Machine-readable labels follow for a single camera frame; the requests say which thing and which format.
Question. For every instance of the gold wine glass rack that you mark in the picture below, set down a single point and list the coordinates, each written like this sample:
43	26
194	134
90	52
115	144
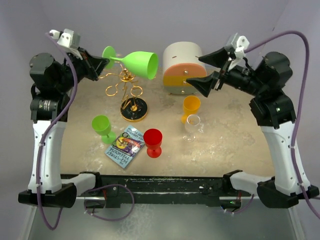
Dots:
133	108

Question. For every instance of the green plastic goblet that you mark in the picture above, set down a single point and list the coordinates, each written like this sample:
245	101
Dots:
140	63
102	126

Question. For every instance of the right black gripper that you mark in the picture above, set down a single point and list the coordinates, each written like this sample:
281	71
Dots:
220	58

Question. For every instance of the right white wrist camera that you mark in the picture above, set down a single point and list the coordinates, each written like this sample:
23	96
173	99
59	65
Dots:
235	48

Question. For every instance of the orange plastic goblet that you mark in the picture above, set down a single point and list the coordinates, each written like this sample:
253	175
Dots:
191	105

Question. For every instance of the pastel mini drawer chest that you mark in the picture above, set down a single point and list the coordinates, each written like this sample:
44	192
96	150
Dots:
180	62

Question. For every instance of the clear wine glass centre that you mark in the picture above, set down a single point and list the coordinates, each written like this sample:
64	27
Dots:
191	127

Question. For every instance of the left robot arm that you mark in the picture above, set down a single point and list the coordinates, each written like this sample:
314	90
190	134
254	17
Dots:
52	82

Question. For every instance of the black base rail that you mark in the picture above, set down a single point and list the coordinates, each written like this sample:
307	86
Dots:
164	190

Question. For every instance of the blue treehouse book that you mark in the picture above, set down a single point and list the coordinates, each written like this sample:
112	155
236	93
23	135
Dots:
126	146

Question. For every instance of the red plastic goblet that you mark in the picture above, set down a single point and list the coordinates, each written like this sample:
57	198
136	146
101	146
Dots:
153	140

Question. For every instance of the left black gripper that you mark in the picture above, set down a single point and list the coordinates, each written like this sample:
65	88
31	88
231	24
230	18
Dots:
91	64

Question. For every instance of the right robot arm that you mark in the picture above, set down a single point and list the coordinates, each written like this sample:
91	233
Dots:
274	113

